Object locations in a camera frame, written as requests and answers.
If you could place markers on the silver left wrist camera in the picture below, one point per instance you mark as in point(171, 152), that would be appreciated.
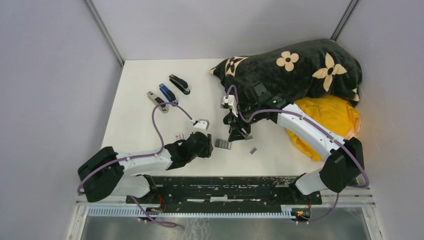
point(200, 125)

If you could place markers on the red white staple box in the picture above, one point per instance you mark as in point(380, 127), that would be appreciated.
point(179, 136)

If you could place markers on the blue stapler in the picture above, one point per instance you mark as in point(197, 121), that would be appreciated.
point(168, 94)

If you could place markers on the black floral plush pillow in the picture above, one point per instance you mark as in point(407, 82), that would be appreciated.
point(313, 69)

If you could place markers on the yellow crumpled cloth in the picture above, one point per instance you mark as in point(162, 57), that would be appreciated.
point(333, 113)

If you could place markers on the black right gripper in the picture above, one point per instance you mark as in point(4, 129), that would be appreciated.
point(235, 132)

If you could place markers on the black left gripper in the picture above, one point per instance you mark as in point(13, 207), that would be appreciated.
point(208, 148)

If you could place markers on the black stapler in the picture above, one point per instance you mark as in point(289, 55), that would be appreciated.
point(181, 84)

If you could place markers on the staple box with staples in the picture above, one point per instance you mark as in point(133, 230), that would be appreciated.
point(223, 144)

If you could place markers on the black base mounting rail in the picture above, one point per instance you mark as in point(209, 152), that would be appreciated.
point(227, 194)

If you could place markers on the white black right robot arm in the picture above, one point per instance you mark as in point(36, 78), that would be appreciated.
point(344, 159)

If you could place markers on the beige stapler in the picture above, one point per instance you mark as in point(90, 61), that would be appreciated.
point(156, 100)

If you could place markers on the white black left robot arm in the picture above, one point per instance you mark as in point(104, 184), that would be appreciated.
point(108, 173)

